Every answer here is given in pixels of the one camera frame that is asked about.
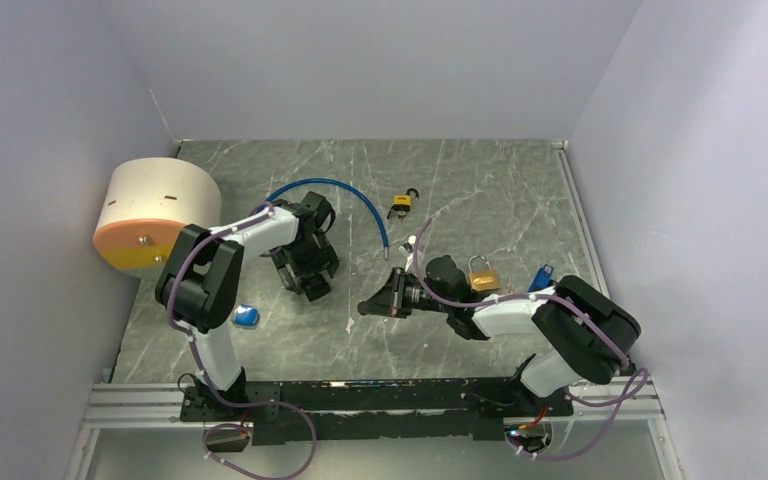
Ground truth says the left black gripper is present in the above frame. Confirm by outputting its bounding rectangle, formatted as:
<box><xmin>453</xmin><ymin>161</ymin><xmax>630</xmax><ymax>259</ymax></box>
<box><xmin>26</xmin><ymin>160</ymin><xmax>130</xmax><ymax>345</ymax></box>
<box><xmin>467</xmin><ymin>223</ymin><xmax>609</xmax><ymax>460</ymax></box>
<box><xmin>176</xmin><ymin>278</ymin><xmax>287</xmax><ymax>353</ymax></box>
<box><xmin>270</xmin><ymin>230</ymin><xmax>338</xmax><ymax>293</ymax></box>

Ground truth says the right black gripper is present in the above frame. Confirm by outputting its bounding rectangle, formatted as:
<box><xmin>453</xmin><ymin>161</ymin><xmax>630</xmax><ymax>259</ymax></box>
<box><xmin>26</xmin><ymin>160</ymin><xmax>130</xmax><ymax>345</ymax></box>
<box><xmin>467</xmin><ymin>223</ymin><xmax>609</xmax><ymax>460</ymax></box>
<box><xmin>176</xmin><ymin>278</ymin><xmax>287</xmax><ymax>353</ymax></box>
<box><xmin>359</xmin><ymin>267</ymin><xmax>452</xmax><ymax>319</ymax></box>

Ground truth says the blue cable lock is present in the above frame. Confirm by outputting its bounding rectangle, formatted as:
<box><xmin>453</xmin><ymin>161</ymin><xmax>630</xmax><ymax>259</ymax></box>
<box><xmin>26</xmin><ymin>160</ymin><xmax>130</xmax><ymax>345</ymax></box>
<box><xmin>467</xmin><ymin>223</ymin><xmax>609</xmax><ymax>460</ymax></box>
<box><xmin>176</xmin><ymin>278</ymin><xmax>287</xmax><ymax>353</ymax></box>
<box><xmin>267</xmin><ymin>177</ymin><xmax>392</xmax><ymax>261</ymax></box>

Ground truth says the yellow black padlock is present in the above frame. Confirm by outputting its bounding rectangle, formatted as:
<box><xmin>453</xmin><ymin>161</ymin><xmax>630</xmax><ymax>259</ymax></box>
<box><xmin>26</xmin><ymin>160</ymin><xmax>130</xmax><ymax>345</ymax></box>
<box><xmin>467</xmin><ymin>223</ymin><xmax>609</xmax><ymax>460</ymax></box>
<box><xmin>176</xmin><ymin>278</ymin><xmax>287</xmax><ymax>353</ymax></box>
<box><xmin>386</xmin><ymin>188</ymin><xmax>419</xmax><ymax>221</ymax></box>

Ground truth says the brass padlock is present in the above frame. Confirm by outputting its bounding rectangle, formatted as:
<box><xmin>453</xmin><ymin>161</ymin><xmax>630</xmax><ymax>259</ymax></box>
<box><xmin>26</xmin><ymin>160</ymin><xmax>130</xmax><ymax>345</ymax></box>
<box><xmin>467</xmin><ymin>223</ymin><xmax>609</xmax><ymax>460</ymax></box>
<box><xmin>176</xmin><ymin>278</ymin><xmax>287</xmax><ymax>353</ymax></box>
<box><xmin>467</xmin><ymin>255</ymin><xmax>501</xmax><ymax>294</ymax></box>

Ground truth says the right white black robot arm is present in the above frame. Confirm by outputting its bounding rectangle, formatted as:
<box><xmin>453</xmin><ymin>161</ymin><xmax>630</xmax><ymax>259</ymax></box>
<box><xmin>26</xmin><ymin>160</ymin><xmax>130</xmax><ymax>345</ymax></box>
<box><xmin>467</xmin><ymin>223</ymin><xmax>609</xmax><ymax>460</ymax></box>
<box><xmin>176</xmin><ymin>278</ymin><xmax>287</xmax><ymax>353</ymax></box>
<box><xmin>357</xmin><ymin>256</ymin><xmax>642</xmax><ymax>415</ymax></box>

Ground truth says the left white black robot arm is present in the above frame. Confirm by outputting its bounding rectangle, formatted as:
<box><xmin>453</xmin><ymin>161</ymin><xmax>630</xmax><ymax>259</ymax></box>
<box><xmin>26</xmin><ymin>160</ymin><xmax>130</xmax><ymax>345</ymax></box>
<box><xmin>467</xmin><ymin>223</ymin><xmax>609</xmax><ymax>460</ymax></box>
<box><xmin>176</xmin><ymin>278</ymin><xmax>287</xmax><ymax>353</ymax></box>
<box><xmin>155</xmin><ymin>192</ymin><xmax>339</xmax><ymax>420</ymax></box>

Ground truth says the blue white round object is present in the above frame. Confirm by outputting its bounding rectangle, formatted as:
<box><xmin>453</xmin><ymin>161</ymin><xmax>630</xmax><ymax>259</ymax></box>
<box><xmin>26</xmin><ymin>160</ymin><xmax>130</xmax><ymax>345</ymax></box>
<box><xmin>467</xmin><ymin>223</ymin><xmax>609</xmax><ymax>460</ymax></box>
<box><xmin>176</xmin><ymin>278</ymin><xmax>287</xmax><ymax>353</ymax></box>
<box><xmin>232</xmin><ymin>304</ymin><xmax>261</xmax><ymax>330</ymax></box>

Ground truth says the beige yellow cylinder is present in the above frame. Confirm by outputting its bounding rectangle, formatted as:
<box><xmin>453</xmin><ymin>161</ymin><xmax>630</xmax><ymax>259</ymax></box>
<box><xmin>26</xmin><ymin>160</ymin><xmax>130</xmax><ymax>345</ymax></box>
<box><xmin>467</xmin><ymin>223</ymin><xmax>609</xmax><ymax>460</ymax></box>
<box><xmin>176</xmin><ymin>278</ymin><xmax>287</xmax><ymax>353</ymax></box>
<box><xmin>92</xmin><ymin>157</ymin><xmax>222</xmax><ymax>281</ymax></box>

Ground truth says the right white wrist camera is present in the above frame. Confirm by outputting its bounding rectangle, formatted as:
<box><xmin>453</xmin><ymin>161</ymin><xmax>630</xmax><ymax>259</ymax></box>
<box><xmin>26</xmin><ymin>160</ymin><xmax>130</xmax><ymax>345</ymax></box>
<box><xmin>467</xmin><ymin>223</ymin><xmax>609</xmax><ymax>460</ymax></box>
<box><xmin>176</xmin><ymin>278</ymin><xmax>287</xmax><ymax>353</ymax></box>
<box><xmin>397</xmin><ymin>235</ymin><xmax>417</xmax><ymax>271</ymax></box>

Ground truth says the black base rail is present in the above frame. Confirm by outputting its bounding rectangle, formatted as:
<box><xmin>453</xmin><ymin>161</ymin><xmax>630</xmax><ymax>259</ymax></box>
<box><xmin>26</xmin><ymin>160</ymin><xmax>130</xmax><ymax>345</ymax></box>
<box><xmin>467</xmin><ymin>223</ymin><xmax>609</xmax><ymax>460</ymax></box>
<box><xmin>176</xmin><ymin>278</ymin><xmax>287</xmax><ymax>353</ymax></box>
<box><xmin>179</xmin><ymin>377</ymin><xmax>573</xmax><ymax>446</ymax></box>

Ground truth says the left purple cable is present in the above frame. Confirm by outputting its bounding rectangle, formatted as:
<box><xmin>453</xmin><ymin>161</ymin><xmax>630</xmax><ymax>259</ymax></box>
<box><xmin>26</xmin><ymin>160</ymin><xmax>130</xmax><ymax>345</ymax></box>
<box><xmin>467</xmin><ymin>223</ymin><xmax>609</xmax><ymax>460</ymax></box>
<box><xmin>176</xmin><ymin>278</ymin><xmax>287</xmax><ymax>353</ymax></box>
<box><xmin>166</xmin><ymin>201</ymin><xmax>319</xmax><ymax>480</ymax></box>

